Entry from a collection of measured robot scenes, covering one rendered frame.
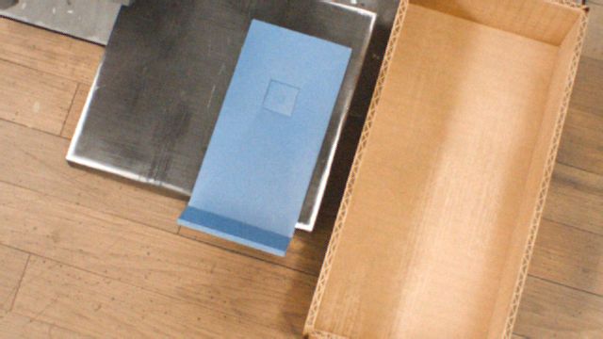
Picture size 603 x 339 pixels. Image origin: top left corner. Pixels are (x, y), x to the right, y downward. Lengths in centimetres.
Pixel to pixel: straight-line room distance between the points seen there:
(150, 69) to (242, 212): 12
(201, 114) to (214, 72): 3
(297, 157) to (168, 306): 13
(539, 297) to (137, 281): 27
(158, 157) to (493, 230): 23
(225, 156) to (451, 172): 15
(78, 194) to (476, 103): 28
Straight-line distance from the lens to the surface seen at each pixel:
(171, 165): 78
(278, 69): 79
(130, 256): 79
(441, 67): 82
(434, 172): 80
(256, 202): 77
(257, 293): 78
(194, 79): 79
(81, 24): 84
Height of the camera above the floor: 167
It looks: 75 degrees down
